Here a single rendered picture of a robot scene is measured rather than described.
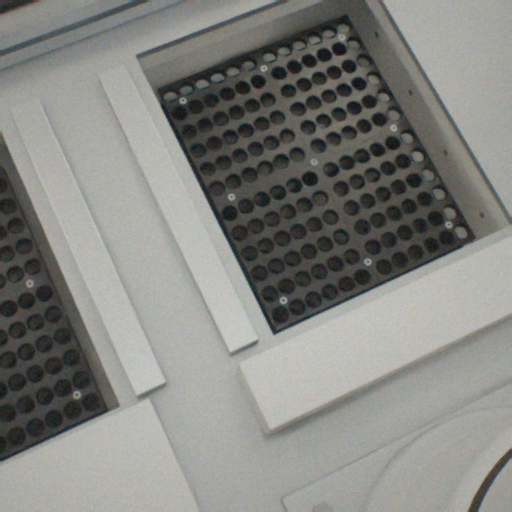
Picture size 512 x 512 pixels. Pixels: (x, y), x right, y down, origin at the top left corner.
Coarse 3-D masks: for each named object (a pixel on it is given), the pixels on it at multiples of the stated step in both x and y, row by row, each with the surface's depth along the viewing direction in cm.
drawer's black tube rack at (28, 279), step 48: (0, 192) 69; (0, 240) 65; (0, 288) 67; (48, 288) 67; (0, 336) 66; (48, 336) 63; (0, 384) 65; (48, 384) 62; (96, 384) 65; (0, 432) 61; (48, 432) 61
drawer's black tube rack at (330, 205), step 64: (320, 64) 71; (192, 128) 69; (256, 128) 69; (320, 128) 70; (384, 128) 70; (256, 192) 68; (320, 192) 68; (384, 192) 71; (448, 192) 69; (256, 256) 66; (320, 256) 66; (384, 256) 67
